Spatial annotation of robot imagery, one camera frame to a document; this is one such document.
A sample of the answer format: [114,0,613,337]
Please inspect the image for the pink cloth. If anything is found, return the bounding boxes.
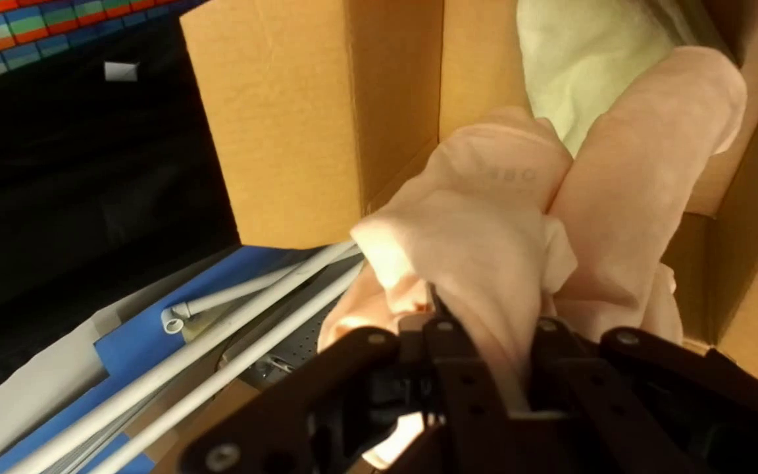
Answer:
[316,46,751,416]

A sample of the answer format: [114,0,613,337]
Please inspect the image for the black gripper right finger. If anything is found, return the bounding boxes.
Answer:
[530,316,758,474]

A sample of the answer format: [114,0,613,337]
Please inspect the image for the white pole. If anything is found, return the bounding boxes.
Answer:
[8,238,363,474]
[88,262,370,474]
[159,267,306,337]

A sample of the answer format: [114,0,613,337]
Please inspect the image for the black curtain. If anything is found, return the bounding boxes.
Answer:
[0,14,242,416]

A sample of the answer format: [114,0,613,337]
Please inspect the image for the colourful patterned backdrop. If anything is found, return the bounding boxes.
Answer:
[0,0,191,91]

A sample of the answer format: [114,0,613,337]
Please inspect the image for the light green cloth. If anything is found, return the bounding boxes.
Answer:
[513,0,705,157]

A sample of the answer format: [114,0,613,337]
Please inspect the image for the blue sheet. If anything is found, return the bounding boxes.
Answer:
[0,246,306,474]

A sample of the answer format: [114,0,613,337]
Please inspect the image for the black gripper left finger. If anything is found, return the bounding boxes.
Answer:
[180,297,524,474]

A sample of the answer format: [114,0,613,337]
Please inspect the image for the orange Pringles cardboard box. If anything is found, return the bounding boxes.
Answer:
[178,0,758,399]

